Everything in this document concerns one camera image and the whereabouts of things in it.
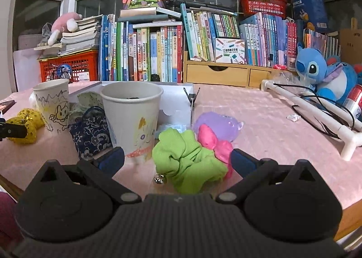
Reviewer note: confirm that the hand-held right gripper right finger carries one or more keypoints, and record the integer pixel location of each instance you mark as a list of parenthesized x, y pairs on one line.
[(243, 161)]

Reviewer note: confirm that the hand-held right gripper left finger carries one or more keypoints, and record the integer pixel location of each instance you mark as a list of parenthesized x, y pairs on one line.
[(111, 159)]

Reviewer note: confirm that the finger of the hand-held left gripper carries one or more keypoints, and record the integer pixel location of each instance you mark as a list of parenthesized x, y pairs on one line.
[(14, 131)]

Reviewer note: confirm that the yellow dotted scrunchie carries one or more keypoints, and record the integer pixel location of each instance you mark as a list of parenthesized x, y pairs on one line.
[(29, 118)]

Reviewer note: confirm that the dark patterned sock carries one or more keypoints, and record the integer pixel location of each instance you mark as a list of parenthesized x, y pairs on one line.
[(87, 136)]

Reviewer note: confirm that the yellow print paper cup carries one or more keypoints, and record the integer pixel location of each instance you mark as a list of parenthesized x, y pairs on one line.
[(130, 122)]

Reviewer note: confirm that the pink sock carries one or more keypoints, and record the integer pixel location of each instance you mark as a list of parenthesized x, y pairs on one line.
[(208, 136)]

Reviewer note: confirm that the green sock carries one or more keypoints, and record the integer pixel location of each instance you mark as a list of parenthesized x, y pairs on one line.
[(186, 161)]

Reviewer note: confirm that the pale green scrunchie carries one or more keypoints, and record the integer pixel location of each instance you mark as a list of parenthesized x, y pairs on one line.
[(90, 99)]

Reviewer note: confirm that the white tray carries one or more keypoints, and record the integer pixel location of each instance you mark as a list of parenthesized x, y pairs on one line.
[(175, 99)]

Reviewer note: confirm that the dark flat object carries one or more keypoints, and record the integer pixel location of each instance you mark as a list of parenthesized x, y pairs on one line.
[(7, 106)]

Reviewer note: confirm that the pink tablecloth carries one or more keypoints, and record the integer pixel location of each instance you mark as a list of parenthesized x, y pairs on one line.
[(268, 147)]

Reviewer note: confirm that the purple squishy toy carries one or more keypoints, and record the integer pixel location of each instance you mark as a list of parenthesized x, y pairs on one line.
[(220, 125)]

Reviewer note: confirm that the cat drawing paper cup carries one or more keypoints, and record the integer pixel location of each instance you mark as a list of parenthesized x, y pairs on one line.
[(53, 105)]

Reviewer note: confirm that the small metal bell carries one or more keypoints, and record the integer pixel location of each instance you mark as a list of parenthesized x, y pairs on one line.
[(156, 180)]

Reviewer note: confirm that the white board panel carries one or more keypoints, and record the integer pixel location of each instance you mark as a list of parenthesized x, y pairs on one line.
[(27, 71)]

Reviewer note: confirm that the clear plastic packet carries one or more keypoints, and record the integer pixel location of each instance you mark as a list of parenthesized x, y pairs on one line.
[(172, 130)]

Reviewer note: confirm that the crumpled paper scrap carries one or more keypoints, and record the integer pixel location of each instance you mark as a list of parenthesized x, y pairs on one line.
[(294, 117)]

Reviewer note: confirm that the miniature bicycle model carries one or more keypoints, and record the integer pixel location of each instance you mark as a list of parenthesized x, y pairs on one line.
[(60, 72)]

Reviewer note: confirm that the black binder clip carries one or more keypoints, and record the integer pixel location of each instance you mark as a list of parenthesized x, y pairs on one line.
[(192, 98)]

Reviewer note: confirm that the white pipe rack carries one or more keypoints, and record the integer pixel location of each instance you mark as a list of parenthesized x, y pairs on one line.
[(311, 108)]

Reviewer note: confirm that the dark red clothing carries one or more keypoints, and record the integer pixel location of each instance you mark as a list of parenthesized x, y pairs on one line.
[(8, 218)]

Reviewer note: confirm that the small black box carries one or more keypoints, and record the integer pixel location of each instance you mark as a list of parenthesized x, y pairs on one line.
[(155, 77)]

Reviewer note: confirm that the clear plastic wrap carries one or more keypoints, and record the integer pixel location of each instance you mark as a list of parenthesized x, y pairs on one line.
[(285, 79)]

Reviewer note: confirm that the wooden drawer organizer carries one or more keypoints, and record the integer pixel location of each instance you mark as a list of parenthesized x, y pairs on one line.
[(215, 72)]

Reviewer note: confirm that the red plastic crate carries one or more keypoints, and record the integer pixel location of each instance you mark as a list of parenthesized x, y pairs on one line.
[(82, 65)]

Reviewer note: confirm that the grey elephant plush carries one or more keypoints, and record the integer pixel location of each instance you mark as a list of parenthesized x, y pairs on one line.
[(46, 33)]

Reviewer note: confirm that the row of tall picture books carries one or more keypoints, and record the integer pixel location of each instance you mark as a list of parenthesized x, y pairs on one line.
[(141, 54)]

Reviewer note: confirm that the pencil print card box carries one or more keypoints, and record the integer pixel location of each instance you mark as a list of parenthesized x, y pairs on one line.
[(229, 51)]

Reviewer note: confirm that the stack of worn books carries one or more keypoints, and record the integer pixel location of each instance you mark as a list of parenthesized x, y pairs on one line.
[(79, 40)]

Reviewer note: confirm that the blue alien plush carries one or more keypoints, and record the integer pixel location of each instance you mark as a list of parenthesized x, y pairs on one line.
[(311, 68)]

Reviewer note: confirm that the pink plush toy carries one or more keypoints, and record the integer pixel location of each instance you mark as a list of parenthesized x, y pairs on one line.
[(63, 23)]

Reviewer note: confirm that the row of slim paperback books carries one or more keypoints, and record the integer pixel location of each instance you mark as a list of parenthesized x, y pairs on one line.
[(254, 40)]

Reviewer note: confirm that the red and white can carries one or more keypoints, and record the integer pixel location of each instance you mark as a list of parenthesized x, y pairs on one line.
[(355, 99)]

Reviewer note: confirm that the row of small pastel books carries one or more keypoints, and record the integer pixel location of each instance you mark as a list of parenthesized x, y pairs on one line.
[(319, 43)]

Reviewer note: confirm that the dark teal flat book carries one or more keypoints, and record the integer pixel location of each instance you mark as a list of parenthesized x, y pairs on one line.
[(147, 18)]

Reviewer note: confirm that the pale grey flat book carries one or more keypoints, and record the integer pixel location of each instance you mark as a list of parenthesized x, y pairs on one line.
[(138, 12)]

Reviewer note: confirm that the red plastic basket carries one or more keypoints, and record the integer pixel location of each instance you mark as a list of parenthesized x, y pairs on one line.
[(263, 6)]

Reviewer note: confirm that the brown cardboard box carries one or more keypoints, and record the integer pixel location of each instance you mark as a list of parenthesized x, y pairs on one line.
[(350, 45)]

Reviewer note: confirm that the blue cardboard box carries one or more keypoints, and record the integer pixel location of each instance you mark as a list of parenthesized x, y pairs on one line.
[(308, 6)]

